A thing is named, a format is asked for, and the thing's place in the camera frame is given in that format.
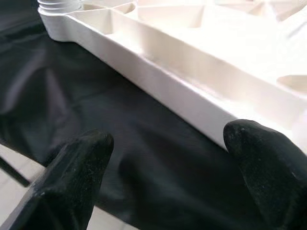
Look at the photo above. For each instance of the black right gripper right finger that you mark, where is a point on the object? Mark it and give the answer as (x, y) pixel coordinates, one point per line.
(271, 172)

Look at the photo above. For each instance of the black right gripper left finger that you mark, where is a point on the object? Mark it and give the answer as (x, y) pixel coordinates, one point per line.
(67, 182)

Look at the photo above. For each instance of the white plastic children table top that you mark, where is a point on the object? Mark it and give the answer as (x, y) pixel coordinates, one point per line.
(192, 60)

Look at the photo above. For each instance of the white plastic table leg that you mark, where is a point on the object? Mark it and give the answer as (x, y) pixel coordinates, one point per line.
(60, 4)

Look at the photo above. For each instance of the black metal support rod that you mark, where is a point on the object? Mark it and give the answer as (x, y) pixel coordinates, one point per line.
(12, 170)

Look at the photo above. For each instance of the black table cloth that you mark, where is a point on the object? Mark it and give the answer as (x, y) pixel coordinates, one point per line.
(120, 119)

